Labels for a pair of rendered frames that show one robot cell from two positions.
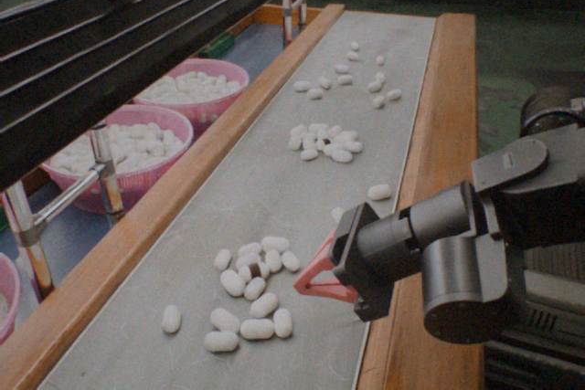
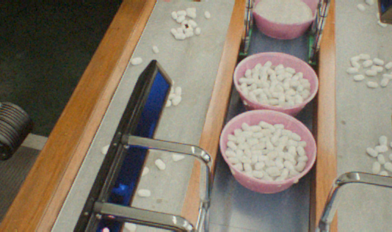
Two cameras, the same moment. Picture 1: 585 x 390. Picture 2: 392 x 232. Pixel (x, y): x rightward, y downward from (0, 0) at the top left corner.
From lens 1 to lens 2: 2.02 m
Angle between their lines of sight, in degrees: 102
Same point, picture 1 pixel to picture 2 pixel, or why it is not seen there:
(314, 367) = (164, 10)
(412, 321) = (136, 11)
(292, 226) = (174, 48)
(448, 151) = (95, 80)
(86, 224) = not seen: hidden behind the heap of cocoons
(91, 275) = (236, 17)
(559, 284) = (30, 142)
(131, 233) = (233, 31)
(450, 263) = not seen: outside the picture
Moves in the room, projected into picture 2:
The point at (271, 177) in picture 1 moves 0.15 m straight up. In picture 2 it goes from (187, 72) to (187, 34)
